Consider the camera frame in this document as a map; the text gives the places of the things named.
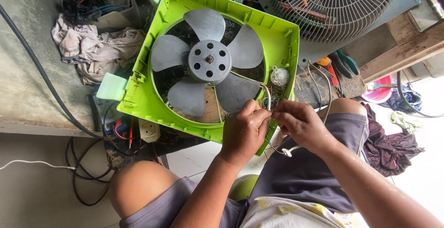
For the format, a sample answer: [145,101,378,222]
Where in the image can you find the grey box of cables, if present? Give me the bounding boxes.
[59,0,141,31]

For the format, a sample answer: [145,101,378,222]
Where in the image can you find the tangle of black cables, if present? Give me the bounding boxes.
[65,136,114,206]

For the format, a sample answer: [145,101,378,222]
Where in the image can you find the white power strip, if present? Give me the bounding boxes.
[92,94,123,136]

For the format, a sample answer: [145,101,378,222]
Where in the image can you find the beige power socket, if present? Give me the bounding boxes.
[138,118,161,143]

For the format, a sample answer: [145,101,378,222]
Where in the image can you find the white round timer motor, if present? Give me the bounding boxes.
[270,66,290,87]

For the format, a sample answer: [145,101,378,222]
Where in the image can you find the person's right leg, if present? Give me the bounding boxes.
[317,98,368,118]

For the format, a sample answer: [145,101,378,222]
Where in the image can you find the dirty beige rag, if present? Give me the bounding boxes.
[51,13,146,86]

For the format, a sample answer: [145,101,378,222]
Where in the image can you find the thick black hose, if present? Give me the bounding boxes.
[0,4,102,139]

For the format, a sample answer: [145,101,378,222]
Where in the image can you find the pale green cloth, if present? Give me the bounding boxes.
[390,111,422,135]

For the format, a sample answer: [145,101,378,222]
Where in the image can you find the white yellow patterned shirt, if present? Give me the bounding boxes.
[239,196,369,228]

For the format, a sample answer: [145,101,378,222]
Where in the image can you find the pink plastic basin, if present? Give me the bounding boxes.
[360,75,396,104]

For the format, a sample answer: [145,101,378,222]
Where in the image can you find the green-handled pliers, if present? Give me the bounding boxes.
[330,48,361,80]

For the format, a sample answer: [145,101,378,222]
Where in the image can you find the white sleeved wire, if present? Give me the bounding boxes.
[259,83,272,112]

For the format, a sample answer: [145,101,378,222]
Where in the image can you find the bundle of thin red wires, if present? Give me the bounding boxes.
[262,85,287,111]

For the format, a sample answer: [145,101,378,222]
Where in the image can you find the green plastic fan housing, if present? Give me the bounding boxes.
[117,0,300,156]

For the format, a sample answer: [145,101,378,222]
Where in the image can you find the grey power cord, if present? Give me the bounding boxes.
[282,61,333,158]

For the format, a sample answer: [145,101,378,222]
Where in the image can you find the person's leg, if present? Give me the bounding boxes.
[317,98,368,118]
[109,161,182,219]

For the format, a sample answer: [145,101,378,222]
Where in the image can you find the person's left leg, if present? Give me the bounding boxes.
[109,161,182,219]

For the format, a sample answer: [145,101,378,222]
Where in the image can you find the grey metal panel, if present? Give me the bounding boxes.
[244,0,429,66]

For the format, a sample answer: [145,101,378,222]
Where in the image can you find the wooden bench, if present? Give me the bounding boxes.
[359,11,444,83]

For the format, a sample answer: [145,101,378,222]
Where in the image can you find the grey shorts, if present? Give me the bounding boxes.
[119,111,370,228]

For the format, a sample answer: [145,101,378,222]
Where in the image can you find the orange-handled tool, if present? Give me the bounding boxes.
[315,56,339,86]

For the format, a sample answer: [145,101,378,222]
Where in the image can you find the green round stool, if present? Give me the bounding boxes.
[228,174,260,202]

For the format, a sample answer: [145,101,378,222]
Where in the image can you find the grey five-blade fan propeller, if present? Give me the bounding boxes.
[151,8,265,117]

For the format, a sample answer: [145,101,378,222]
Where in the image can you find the dark maroon cloth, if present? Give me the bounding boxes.
[361,102,426,178]

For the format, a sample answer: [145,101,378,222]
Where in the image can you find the blue cloth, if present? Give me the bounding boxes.
[384,84,423,113]

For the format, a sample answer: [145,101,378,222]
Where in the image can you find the thin white cable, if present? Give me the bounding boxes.
[0,160,76,170]

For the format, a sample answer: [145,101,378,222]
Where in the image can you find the white wire fan grille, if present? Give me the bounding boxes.
[271,0,402,43]

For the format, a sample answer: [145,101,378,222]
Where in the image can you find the person's right hand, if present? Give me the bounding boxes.
[272,100,339,156]

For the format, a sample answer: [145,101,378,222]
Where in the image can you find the person's left hand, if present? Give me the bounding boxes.
[219,100,273,168]

